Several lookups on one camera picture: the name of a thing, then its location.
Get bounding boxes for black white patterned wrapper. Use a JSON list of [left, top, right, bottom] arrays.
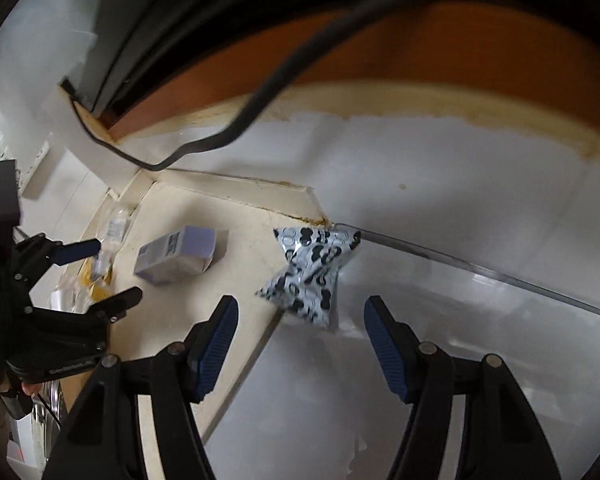
[[254, 226, 362, 332]]

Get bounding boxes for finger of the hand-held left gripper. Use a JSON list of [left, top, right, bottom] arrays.
[[12, 232, 103, 291], [26, 286, 144, 356]]

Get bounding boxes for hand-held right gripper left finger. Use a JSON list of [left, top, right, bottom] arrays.
[[42, 295, 240, 480]]

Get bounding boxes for purple white carton box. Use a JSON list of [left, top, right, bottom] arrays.
[[133, 226, 230, 286]]

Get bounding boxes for clear plastic bottle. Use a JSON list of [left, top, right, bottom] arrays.
[[94, 204, 133, 278]]

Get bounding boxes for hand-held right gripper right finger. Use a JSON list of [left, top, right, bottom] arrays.
[[363, 296, 563, 480]]

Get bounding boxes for thick black cable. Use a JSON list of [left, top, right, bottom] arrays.
[[60, 0, 600, 171]]

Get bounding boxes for yellow snack packet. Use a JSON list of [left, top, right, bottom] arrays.
[[77, 260, 116, 311]]

